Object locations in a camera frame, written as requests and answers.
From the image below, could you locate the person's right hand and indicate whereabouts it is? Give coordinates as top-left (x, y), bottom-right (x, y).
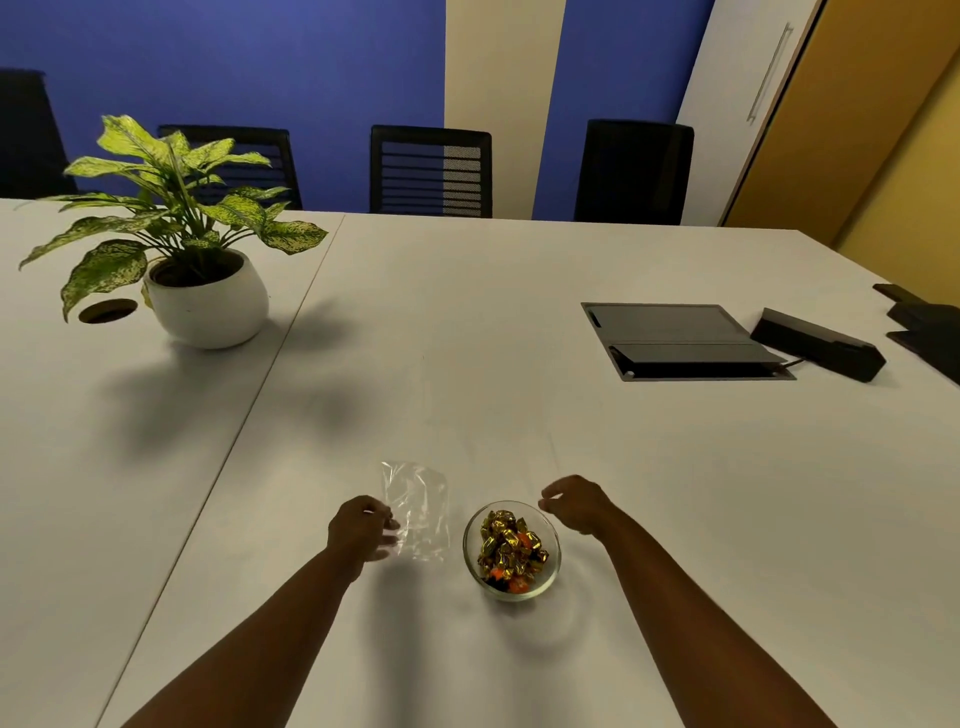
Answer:
top-left (539, 474), bottom-right (625, 538)

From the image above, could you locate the person's left hand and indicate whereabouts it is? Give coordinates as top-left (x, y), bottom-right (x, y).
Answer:
top-left (326, 494), bottom-right (402, 585)

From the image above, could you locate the clear plastic zip bag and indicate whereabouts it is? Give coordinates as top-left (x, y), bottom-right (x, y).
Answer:
top-left (378, 460), bottom-right (451, 564)

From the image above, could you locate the pile of gold candies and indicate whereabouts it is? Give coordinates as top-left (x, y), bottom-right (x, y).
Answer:
top-left (478, 508), bottom-right (550, 594)

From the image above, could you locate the clear glass bowl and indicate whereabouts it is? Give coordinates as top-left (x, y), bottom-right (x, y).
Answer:
top-left (461, 500), bottom-right (562, 601)

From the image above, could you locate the person's right forearm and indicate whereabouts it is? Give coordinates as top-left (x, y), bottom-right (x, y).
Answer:
top-left (592, 506), bottom-right (838, 728)

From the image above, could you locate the person's left forearm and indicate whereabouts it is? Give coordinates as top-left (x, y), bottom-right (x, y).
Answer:
top-left (119, 547), bottom-right (369, 728)

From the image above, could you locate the white table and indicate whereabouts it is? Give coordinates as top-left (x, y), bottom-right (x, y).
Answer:
top-left (0, 197), bottom-right (960, 728)

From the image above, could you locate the white round plant pot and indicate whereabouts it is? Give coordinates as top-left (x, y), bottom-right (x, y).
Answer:
top-left (142, 247), bottom-right (270, 350)

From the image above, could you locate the black rectangular box device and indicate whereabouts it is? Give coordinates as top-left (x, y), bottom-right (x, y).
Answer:
top-left (749, 307), bottom-right (888, 384)

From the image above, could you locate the black slatted mesh office chair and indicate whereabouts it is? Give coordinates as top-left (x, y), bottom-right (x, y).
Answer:
top-left (369, 124), bottom-right (494, 219)

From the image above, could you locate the black angular desk device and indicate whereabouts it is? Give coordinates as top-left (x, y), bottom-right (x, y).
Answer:
top-left (872, 282), bottom-right (960, 388)

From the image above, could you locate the white cabinet door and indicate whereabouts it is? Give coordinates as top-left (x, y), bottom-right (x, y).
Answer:
top-left (674, 0), bottom-right (826, 226)

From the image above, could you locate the green speckled leafy plant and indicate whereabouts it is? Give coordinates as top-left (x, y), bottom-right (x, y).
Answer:
top-left (18, 113), bottom-right (330, 324)

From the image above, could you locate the yellow wooden door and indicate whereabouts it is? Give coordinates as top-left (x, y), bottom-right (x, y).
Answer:
top-left (723, 0), bottom-right (960, 249)

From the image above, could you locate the grey table cable hatch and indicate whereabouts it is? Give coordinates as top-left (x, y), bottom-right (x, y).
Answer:
top-left (581, 302), bottom-right (798, 383)

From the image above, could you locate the silver bar door handle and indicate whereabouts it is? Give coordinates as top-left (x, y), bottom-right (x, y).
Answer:
top-left (746, 22), bottom-right (794, 125)

